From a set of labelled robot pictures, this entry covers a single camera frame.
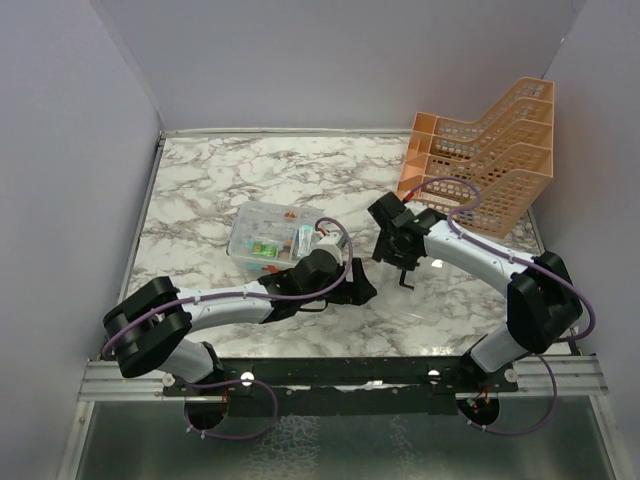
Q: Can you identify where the brown orange-cap medicine bottle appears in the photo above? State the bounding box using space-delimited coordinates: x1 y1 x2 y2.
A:
278 241 295 261

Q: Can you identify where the clear plastic box lid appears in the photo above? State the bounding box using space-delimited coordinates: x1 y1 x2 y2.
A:
367 259 453 325

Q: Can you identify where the orange plastic file organizer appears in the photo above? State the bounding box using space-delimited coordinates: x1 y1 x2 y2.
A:
396 77 555 238

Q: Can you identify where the small clear teal packet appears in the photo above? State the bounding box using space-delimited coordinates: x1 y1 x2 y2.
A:
294 225 315 259

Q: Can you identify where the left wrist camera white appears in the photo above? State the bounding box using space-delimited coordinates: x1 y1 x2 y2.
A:
314 230 347 264

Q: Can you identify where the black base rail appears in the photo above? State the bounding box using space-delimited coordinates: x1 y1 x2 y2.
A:
163 356 518 417

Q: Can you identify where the black lid handle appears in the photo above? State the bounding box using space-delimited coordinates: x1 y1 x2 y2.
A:
398 270 415 290

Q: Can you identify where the green small packet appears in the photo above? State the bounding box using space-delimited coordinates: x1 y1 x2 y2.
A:
250 241 279 258

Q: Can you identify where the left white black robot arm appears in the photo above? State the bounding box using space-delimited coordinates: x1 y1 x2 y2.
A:
102 249 377 395

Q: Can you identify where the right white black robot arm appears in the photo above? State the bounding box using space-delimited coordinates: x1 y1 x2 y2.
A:
368 193 583 391

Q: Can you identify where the clear plastic medicine box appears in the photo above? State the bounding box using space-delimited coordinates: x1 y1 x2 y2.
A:
227 201 326 274

